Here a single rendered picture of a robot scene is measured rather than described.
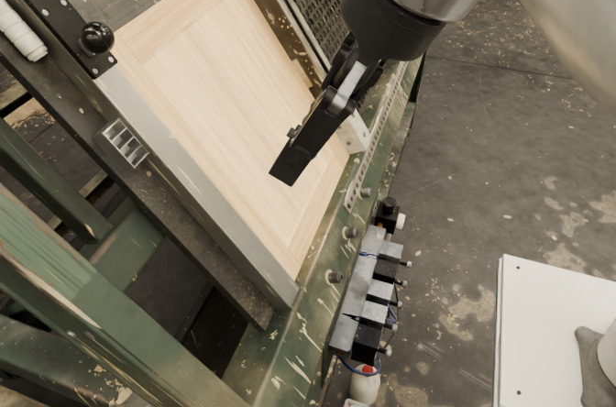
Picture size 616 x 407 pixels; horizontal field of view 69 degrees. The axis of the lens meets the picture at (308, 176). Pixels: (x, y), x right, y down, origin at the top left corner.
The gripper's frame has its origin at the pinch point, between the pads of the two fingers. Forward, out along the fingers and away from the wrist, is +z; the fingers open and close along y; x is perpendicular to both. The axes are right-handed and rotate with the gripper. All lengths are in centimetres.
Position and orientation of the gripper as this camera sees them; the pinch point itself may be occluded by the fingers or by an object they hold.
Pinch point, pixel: (294, 157)
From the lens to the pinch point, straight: 46.4
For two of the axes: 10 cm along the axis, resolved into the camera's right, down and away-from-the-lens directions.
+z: -4.2, 5.7, 7.1
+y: -3.1, 6.5, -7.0
